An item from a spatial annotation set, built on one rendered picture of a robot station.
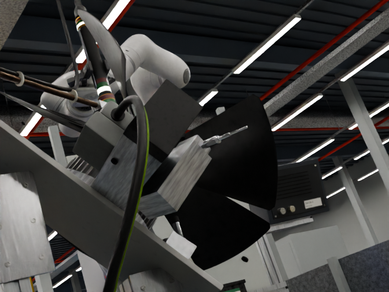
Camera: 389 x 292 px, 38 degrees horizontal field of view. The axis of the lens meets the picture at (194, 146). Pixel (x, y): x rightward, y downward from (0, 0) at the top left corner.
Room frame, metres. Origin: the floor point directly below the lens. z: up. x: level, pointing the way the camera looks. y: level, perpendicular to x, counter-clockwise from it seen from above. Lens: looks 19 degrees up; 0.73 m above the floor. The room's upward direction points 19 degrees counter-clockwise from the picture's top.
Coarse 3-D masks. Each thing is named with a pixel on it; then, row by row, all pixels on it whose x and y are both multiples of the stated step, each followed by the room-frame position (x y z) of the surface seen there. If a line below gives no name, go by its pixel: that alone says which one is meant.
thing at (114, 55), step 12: (84, 12) 0.96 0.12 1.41; (96, 24) 0.94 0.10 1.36; (96, 36) 1.00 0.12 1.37; (108, 36) 0.91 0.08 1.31; (108, 48) 0.96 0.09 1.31; (120, 48) 0.89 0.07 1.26; (108, 60) 1.03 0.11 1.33; (120, 60) 0.91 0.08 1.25; (120, 72) 0.95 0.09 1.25; (120, 84) 1.00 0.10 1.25
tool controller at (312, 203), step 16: (304, 160) 1.95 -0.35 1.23; (288, 176) 1.91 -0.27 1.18; (304, 176) 1.94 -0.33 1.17; (320, 176) 1.98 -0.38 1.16; (288, 192) 1.91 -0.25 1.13; (304, 192) 1.95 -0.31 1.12; (320, 192) 1.98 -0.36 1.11; (256, 208) 1.92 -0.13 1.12; (288, 208) 1.90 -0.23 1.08; (304, 208) 1.95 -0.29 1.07; (320, 208) 1.99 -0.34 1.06; (272, 224) 1.90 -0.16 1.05
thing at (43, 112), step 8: (8, 96) 1.13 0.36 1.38; (24, 104) 1.15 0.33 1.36; (32, 104) 1.20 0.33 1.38; (40, 112) 1.15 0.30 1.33; (48, 112) 1.19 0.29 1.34; (56, 112) 1.22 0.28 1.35; (56, 120) 1.16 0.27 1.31; (64, 120) 1.19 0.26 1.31; (72, 120) 1.21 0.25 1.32; (80, 120) 1.25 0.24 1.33; (72, 128) 1.17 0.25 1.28; (80, 128) 1.18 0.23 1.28
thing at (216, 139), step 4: (244, 128) 0.89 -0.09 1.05; (232, 132) 0.91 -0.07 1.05; (236, 132) 0.91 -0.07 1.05; (216, 136) 0.94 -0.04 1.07; (220, 136) 0.94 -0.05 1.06; (224, 136) 0.93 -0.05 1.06; (228, 136) 0.92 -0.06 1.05; (204, 140) 0.97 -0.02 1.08; (208, 140) 0.96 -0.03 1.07; (212, 140) 0.95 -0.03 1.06; (216, 140) 0.94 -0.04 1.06; (220, 140) 0.95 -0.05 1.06; (200, 144) 0.97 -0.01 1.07; (204, 144) 0.97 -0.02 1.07; (208, 144) 0.96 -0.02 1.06; (212, 144) 0.95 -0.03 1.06; (204, 148) 0.98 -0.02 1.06
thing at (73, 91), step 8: (56, 0) 1.23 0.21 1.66; (64, 24) 1.22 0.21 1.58; (72, 48) 1.23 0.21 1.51; (72, 56) 1.22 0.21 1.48; (8, 72) 1.01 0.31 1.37; (16, 72) 1.03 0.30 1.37; (32, 80) 1.07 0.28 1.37; (56, 88) 1.14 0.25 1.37; (64, 88) 1.16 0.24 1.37; (72, 88) 1.19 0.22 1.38
